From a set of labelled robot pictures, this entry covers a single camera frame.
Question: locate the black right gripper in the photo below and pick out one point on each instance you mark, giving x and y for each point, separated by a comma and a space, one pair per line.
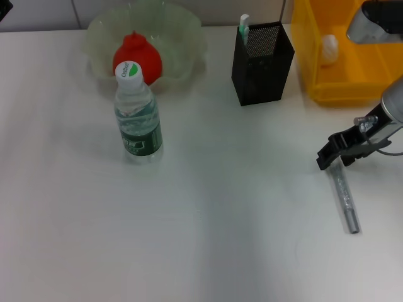
374, 132

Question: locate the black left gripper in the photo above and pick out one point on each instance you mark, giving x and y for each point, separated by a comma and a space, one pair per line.
3, 7

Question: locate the gray glitter pen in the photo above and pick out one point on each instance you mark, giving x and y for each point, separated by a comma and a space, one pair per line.
344, 198

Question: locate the white paper ball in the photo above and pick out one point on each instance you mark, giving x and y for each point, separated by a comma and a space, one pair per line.
330, 50

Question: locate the red-orange toy orange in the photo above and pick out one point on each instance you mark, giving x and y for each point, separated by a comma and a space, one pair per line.
138, 50

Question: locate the green pen with white clip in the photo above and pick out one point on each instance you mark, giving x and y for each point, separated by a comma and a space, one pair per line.
244, 28

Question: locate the clear green-label water bottle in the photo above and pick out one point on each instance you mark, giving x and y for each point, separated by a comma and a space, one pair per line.
138, 126

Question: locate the black mesh pen holder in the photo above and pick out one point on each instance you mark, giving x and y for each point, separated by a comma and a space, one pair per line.
261, 81

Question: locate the translucent green fruit bowl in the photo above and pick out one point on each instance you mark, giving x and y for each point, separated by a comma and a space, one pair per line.
182, 41

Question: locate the yellow plastic storage bin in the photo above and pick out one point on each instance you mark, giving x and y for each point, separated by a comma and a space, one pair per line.
346, 91

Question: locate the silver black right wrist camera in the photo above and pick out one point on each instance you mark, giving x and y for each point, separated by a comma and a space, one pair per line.
374, 25

